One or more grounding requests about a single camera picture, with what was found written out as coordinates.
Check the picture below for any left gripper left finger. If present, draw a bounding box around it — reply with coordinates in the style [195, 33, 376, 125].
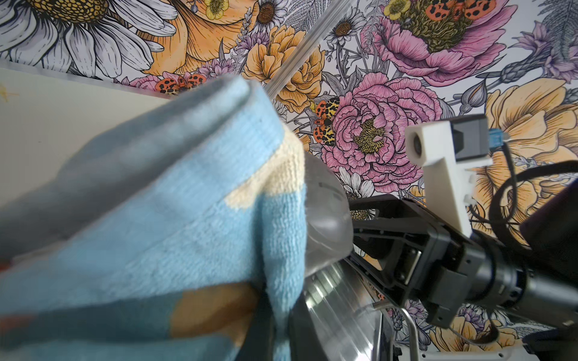
[235, 302, 275, 361]

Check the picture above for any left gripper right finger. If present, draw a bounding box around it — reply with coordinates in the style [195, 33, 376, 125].
[288, 297, 325, 361]

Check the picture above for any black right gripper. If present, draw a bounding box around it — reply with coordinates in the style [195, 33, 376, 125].
[347, 195, 486, 328]

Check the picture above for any blue patterned cleaning cloth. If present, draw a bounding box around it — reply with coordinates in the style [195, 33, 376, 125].
[1, 76, 307, 360]

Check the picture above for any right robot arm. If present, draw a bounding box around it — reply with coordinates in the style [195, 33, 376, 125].
[349, 175, 577, 329]

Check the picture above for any grey coffee machine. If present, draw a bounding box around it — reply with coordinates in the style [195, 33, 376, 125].
[300, 153, 397, 360]

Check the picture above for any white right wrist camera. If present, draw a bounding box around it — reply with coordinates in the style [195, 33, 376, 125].
[405, 114, 493, 236]

